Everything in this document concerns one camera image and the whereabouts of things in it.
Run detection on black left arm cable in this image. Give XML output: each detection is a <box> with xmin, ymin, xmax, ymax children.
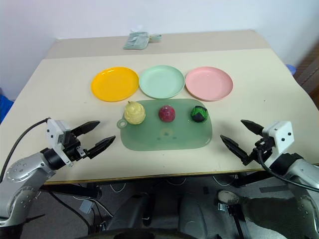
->
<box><xmin>0</xmin><ymin>119</ymin><xmax>48</xmax><ymax>182</ymax></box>

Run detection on yellow plate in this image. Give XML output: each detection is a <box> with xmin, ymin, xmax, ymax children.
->
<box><xmin>91</xmin><ymin>66</ymin><xmax>140</xmax><ymax>103</ymax></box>

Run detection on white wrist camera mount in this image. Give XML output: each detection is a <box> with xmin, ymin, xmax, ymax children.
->
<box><xmin>46</xmin><ymin>119</ymin><xmax>75</xmax><ymax>167</ymax></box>
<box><xmin>262</xmin><ymin>121</ymin><xmax>294</xmax><ymax>164</ymax></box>

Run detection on blue bag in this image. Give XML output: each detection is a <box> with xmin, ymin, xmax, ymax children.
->
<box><xmin>0</xmin><ymin>87</ymin><xmax>14</xmax><ymax>125</ymax></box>

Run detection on dark robot leg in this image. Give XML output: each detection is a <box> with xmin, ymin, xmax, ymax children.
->
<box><xmin>106</xmin><ymin>193</ymin><xmax>157</xmax><ymax>231</ymax></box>
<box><xmin>178</xmin><ymin>193</ymin><xmax>221</xmax><ymax>232</ymax></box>

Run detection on folded green cloth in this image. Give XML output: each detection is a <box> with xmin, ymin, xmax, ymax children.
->
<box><xmin>123</xmin><ymin>31</ymin><xmax>162</xmax><ymax>50</ymax></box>

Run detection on green cutting board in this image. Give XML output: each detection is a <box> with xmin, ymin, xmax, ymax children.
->
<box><xmin>117</xmin><ymin>98</ymin><xmax>214</xmax><ymax>151</ymax></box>

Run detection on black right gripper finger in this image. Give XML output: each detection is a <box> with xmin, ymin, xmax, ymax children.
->
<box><xmin>240</xmin><ymin>119</ymin><xmax>265</xmax><ymax>137</ymax></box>
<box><xmin>220</xmin><ymin>135</ymin><xmax>255</xmax><ymax>166</ymax></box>

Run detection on green plate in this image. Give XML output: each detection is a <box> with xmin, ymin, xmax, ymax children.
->
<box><xmin>139</xmin><ymin>65</ymin><xmax>185</xmax><ymax>99</ymax></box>

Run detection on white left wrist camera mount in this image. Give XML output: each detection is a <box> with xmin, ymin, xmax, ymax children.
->
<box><xmin>46</xmin><ymin>119</ymin><xmax>75</xmax><ymax>167</ymax></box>

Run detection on red fruit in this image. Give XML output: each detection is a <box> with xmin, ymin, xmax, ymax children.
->
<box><xmin>158</xmin><ymin>105</ymin><xmax>175</xmax><ymax>123</ymax></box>

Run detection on pink plate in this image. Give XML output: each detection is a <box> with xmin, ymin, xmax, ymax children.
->
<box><xmin>185</xmin><ymin>66</ymin><xmax>234</xmax><ymax>102</ymax></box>

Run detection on green fruit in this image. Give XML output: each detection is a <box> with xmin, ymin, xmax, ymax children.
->
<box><xmin>190</xmin><ymin>105</ymin><xmax>209</xmax><ymax>123</ymax></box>

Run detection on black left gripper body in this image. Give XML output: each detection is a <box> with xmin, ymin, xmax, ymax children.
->
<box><xmin>61</xmin><ymin>131</ymin><xmax>91</xmax><ymax>162</ymax></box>

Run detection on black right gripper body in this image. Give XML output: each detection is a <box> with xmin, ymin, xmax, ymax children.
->
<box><xmin>252</xmin><ymin>138</ymin><xmax>275</xmax><ymax>157</ymax></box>

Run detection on brown wooden furniture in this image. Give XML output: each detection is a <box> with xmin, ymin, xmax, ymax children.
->
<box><xmin>295</xmin><ymin>42</ymin><xmax>319</xmax><ymax>112</ymax></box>

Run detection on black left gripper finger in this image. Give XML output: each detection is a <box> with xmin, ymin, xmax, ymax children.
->
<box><xmin>71</xmin><ymin>120</ymin><xmax>101</xmax><ymax>137</ymax></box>
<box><xmin>85</xmin><ymin>135</ymin><xmax>117</xmax><ymax>160</ymax></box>

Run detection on yellow pear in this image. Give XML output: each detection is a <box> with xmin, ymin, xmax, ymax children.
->
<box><xmin>124</xmin><ymin>101</ymin><xmax>146</xmax><ymax>125</ymax></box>

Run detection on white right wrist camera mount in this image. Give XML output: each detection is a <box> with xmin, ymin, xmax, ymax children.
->
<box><xmin>262</xmin><ymin>121</ymin><xmax>294</xmax><ymax>164</ymax></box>

